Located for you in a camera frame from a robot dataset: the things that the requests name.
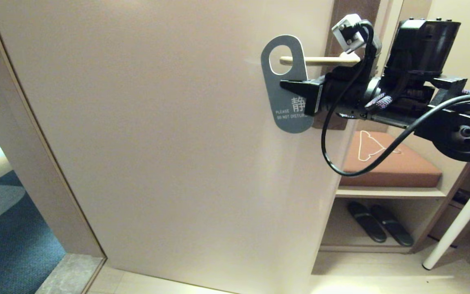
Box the blue do-not-disturb door hanger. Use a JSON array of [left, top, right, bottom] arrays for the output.
[[260, 35, 315, 134]]

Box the beige room door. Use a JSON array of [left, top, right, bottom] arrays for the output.
[[0, 0, 380, 294]]

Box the brown seat cushion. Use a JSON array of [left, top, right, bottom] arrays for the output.
[[339, 131, 442, 188]]

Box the brown metal lock plate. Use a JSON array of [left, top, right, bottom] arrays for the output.
[[311, 0, 380, 130]]

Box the black slipper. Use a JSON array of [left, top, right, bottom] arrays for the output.
[[371, 204, 414, 247], [348, 201, 387, 243]]

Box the white table leg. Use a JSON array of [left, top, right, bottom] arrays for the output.
[[422, 159, 470, 271]]

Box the brass lever door handle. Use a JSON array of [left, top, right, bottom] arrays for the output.
[[279, 55, 361, 67]]

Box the white wire clothes hanger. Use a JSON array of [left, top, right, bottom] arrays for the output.
[[357, 131, 402, 162]]

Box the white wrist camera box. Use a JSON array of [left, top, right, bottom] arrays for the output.
[[332, 13, 367, 53]]

